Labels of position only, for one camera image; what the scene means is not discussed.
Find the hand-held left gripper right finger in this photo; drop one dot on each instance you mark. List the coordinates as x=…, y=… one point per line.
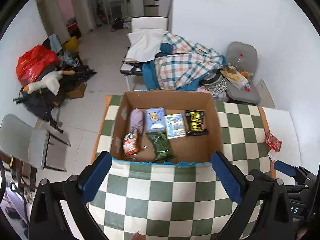
x=225, y=177

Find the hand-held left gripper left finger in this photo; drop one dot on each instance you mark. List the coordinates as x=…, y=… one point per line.
x=97, y=177

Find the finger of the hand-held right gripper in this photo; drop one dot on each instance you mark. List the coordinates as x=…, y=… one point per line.
x=261, y=174
x=285, y=168

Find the orange snack packet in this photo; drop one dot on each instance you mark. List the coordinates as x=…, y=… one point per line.
x=130, y=145

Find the black wipes packet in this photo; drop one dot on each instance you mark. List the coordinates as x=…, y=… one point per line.
x=196, y=122

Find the purple snack packet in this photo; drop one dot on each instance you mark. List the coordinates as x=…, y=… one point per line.
x=137, y=120

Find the white city print tissue pack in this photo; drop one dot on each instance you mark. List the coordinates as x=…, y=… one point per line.
x=175, y=127

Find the green snack packet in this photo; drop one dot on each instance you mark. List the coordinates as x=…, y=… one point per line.
x=161, y=145

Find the light blue tissue pack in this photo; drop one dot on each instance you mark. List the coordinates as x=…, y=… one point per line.
x=155, y=120

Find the white card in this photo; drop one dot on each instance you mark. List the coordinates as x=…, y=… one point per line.
x=272, y=155

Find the red snack packet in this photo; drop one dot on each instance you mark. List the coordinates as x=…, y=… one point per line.
x=272, y=142

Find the green checkered tablecloth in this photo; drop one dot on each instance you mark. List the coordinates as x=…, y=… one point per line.
x=162, y=200

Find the white board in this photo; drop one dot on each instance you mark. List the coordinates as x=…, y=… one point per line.
x=265, y=92

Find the grey folding chair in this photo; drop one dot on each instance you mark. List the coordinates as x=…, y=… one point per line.
x=22, y=140

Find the small red white box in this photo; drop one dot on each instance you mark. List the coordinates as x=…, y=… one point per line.
x=247, y=87

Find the small brown cardboard box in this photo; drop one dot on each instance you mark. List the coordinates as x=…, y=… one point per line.
x=76, y=91

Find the black white patterned cloth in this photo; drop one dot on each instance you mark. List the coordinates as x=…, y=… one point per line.
x=217, y=88

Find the pink cloth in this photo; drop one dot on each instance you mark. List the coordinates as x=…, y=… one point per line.
x=203, y=90

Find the pile of black bags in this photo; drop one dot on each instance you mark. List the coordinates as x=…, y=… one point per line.
x=42, y=105

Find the grey striped cloth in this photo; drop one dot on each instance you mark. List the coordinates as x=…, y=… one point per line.
x=213, y=80

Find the yellow plastic bag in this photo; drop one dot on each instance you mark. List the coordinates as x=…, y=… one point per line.
x=236, y=79

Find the white goose plush toy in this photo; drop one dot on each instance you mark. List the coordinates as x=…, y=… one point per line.
x=50, y=80

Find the brown tape roll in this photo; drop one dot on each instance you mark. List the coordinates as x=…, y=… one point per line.
x=231, y=68

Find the teal blanket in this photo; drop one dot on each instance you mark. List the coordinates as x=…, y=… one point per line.
x=150, y=77

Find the plaid blanket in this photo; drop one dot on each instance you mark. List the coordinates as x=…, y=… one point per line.
x=180, y=67

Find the grey cushioned chair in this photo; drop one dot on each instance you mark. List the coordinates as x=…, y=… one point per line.
x=241, y=50

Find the red plastic bag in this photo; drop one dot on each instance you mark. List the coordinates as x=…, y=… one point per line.
x=30, y=62

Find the yellow bucket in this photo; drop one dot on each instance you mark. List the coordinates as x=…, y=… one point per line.
x=70, y=43

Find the light blue cloth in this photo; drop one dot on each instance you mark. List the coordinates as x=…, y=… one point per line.
x=55, y=43

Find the white chair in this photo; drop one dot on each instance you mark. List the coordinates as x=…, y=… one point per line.
x=150, y=23

